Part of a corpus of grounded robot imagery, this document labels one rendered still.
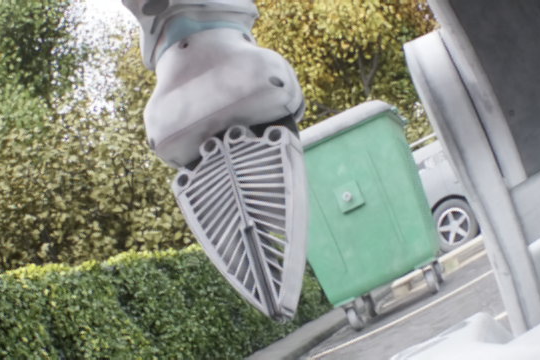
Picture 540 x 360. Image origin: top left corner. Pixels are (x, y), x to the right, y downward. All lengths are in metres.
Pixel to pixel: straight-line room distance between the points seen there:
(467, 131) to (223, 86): 0.20
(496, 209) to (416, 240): 5.43
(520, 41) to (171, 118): 0.28
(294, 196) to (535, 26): 0.26
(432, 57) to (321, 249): 5.58
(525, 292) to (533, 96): 0.34
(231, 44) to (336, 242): 5.67
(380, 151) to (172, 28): 5.59
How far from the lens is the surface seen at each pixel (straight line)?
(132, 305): 5.94
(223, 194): 0.59
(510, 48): 0.69
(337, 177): 6.23
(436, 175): 10.62
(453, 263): 7.93
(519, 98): 0.70
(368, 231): 6.23
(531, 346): 0.59
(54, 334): 4.87
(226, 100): 0.60
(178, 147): 0.61
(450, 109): 0.70
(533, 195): 0.85
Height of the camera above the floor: 0.47
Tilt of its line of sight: 7 degrees up
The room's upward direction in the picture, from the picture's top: 23 degrees counter-clockwise
